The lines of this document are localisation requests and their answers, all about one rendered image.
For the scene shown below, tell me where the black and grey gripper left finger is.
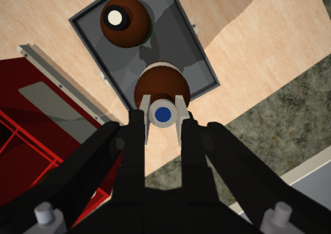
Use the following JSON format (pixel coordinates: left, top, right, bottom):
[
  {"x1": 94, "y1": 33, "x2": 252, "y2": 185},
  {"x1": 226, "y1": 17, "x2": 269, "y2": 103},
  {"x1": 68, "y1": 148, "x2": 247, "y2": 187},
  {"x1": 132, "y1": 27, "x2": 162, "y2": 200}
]
[{"x1": 0, "y1": 95, "x2": 151, "y2": 234}]

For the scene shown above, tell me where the dark grey tray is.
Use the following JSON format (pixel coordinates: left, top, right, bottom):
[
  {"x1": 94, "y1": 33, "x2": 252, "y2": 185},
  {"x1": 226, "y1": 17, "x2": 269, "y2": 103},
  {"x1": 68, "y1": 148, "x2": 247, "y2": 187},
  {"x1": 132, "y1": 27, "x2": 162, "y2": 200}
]
[{"x1": 68, "y1": 0, "x2": 221, "y2": 112}]

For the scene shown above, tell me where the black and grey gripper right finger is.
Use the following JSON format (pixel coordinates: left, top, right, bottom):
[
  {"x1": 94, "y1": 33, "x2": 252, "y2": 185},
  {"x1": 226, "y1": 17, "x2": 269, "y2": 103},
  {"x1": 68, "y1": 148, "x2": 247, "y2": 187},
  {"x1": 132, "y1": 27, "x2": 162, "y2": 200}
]
[{"x1": 175, "y1": 95, "x2": 331, "y2": 234}]

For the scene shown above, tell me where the brown bottle with white and blue cap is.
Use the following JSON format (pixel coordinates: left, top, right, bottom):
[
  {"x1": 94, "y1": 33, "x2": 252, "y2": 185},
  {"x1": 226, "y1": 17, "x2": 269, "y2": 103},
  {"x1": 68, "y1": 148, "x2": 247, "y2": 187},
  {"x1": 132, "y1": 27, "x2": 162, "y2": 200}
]
[{"x1": 134, "y1": 61, "x2": 191, "y2": 128}]

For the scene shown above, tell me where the red divided crate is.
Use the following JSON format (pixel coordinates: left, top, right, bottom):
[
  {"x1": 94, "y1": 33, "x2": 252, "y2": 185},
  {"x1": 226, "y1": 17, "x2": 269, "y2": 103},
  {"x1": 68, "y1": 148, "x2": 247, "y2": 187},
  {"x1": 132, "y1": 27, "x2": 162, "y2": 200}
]
[{"x1": 0, "y1": 57, "x2": 123, "y2": 226}]

